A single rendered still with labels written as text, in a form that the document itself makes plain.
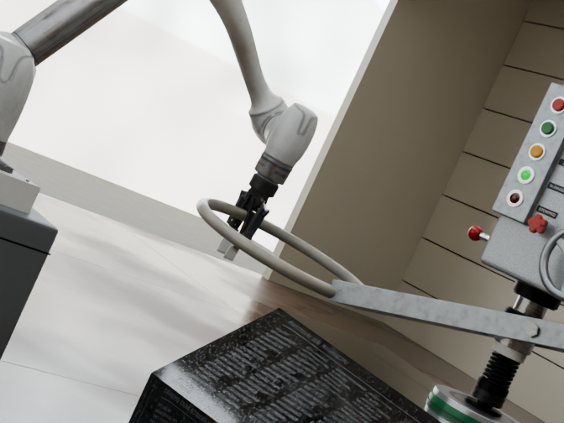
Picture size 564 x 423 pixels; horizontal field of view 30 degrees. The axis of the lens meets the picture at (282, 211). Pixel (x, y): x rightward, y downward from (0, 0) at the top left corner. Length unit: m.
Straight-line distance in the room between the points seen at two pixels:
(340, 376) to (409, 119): 8.60
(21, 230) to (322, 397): 0.75
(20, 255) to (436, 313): 0.91
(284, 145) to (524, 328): 0.87
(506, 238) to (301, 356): 0.51
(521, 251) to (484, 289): 8.32
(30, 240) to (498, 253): 1.00
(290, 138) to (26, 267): 0.76
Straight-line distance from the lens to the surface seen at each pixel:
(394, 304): 2.32
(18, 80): 2.42
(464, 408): 2.16
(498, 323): 2.19
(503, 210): 2.16
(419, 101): 10.75
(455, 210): 11.04
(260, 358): 2.33
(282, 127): 2.71
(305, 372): 2.25
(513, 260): 2.15
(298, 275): 2.36
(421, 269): 11.10
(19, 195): 2.39
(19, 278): 2.39
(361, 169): 10.50
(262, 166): 2.73
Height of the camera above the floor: 1.15
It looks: 3 degrees down
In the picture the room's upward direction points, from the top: 25 degrees clockwise
